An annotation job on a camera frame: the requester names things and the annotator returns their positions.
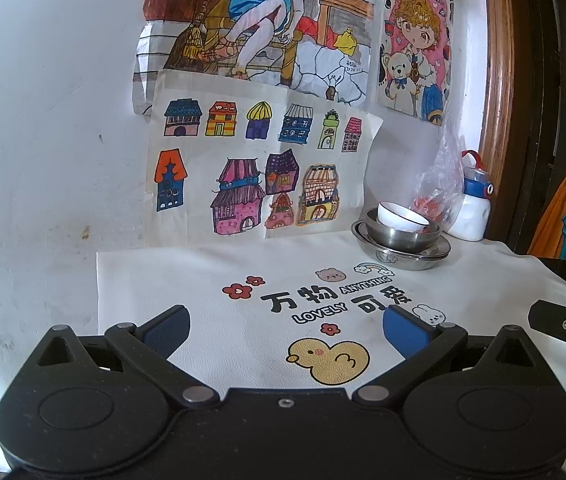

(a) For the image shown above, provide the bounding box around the cartoon teddy bear poster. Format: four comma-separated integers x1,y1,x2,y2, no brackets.
375,0,454,128

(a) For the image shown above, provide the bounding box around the small deep steel plate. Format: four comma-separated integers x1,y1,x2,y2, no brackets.
353,221,452,260

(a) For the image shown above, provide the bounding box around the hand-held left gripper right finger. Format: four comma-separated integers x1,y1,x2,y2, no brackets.
353,304,535,404

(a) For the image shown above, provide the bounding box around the coloured houses drawing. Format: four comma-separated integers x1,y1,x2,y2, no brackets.
145,70,384,248

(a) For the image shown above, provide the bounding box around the clear plastic bag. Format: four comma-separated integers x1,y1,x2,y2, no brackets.
410,125,466,231

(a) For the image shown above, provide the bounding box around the brown wooden frame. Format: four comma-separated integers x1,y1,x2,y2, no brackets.
478,0,534,241

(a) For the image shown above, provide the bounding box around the large steel bowl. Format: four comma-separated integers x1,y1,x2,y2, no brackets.
365,208,443,252

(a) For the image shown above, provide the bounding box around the white blue water bottle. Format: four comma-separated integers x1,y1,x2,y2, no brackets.
446,150,494,242

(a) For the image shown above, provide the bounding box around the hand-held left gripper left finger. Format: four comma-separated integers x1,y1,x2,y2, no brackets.
35,304,216,404

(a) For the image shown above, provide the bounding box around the seated figure drawing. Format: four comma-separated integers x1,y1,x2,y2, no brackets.
132,0,381,116

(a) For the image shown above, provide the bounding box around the white printed duck mat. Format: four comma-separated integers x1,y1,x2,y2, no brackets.
95,237,566,396

